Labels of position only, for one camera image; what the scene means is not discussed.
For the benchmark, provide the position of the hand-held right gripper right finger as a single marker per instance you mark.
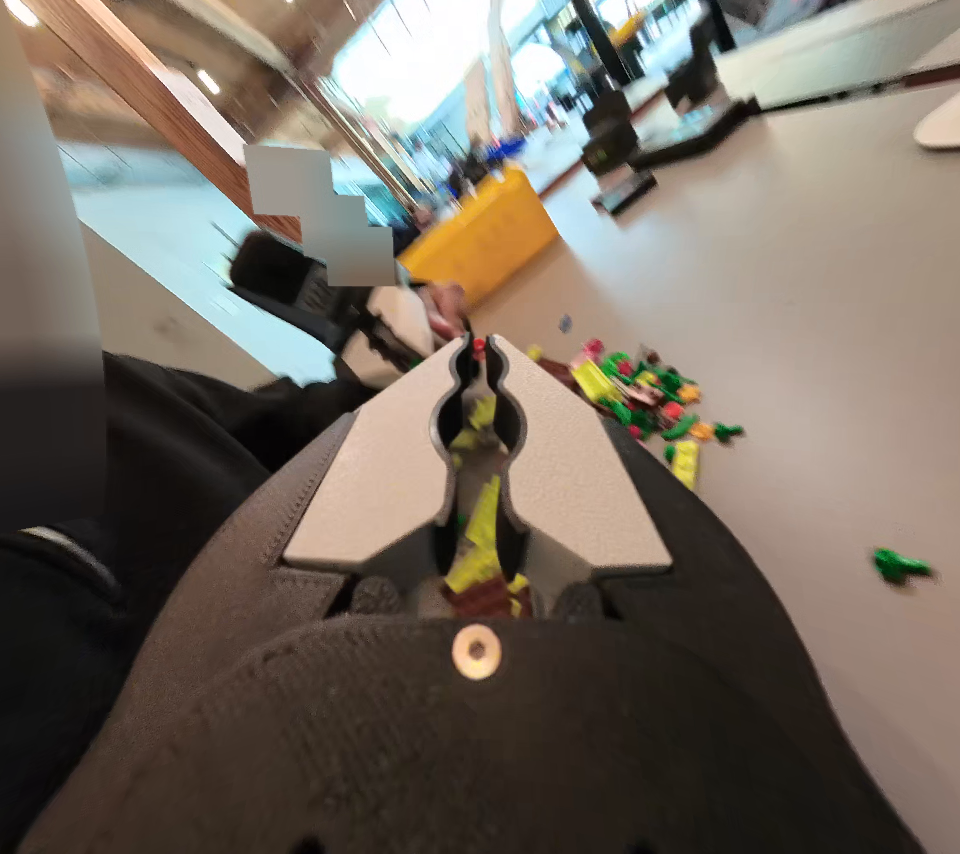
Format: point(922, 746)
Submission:
point(585, 486)

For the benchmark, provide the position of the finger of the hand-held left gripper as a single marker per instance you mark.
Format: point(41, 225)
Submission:
point(371, 366)
point(405, 317)

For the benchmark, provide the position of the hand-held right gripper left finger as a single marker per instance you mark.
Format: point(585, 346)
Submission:
point(367, 486)

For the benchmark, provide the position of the pile of small toy bricks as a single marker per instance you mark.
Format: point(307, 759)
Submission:
point(637, 396)

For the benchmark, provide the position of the person's left forearm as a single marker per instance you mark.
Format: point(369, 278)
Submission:
point(315, 396)

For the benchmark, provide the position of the person's left hand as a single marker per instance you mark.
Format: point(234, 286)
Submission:
point(450, 310)

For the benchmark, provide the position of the narrow lime toy plate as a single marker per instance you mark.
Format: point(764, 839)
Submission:
point(686, 464)

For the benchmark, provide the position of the yellow plastic bin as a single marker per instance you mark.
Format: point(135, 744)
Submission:
point(487, 238)

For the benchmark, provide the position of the wooden pillar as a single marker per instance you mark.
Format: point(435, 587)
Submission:
point(150, 81)

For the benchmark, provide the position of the black charger with green lights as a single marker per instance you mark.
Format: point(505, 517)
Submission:
point(609, 141)

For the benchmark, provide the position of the wooden display board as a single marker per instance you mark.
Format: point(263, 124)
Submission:
point(499, 58)

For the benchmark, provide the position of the small green stud piece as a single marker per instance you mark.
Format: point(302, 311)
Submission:
point(896, 563)

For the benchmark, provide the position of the black flat power box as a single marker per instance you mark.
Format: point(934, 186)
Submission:
point(690, 137)

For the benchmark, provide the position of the black charger case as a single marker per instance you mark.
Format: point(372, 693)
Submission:
point(694, 73)

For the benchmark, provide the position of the white desk lamp stand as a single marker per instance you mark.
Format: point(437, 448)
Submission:
point(941, 122)

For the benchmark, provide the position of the black camera battery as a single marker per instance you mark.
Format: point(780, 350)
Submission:
point(626, 190)

